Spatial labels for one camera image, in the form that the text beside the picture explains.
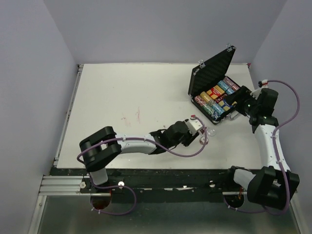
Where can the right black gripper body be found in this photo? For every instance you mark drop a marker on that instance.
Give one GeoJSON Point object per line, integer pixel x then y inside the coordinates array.
{"type": "Point", "coordinates": [247, 104]}

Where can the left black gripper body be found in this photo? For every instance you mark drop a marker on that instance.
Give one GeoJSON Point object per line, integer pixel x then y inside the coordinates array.
{"type": "Point", "coordinates": [187, 140]}

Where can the light blue chip stack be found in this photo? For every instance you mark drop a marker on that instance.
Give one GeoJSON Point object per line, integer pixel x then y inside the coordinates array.
{"type": "Point", "coordinates": [229, 91]}
{"type": "Point", "coordinates": [223, 85]}
{"type": "Point", "coordinates": [217, 108]}

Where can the red white chip stack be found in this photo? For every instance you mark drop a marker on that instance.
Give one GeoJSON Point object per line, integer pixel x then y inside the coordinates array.
{"type": "Point", "coordinates": [203, 140]}

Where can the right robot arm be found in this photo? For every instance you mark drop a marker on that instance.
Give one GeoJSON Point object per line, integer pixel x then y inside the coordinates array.
{"type": "Point", "coordinates": [274, 184]}

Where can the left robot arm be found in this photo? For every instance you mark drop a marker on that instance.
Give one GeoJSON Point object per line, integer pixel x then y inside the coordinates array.
{"type": "Point", "coordinates": [102, 147]}

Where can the clear round dealer button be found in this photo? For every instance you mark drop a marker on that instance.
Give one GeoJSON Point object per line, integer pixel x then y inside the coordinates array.
{"type": "Point", "coordinates": [211, 132]}

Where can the red white chip row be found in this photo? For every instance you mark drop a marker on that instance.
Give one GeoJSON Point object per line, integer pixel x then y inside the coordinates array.
{"type": "Point", "coordinates": [200, 101]}

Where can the green blue chip row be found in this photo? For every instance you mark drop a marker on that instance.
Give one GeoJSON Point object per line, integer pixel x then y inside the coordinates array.
{"type": "Point", "coordinates": [213, 115]}

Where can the gold chip row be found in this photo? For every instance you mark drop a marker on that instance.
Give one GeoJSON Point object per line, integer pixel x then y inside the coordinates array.
{"type": "Point", "coordinates": [206, 97]}

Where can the red card deck box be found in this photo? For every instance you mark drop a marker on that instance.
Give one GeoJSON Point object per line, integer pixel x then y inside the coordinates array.
{"type": "Point", "coordinates": [215, 92]}

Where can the black poker case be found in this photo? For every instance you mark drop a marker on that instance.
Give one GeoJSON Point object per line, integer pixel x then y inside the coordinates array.
{"type": "Point", "coordinates": [207, 74]}

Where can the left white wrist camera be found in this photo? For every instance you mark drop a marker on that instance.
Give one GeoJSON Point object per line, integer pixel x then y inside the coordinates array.
{"type": "Point", "coordinates": [195, 125]}

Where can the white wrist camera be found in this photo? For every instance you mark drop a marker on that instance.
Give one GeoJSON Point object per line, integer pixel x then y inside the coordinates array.
{"type": "Point", "coordinates": [195, 125]}
{"type": "Point", "coordinates": [261, 85]}

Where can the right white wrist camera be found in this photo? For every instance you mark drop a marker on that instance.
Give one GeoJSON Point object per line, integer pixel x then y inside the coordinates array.
{"type": "Point", "coordinates": [261, 85]}

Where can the aluminium table edge rail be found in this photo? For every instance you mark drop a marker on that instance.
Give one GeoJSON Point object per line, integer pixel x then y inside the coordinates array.
{"type": "Point", "coordinates": [67, 116]}

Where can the aluminium frame rail left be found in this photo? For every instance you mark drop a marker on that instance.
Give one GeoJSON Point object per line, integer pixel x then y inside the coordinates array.
{"type": "Point", "coordinates": [60, 185]}

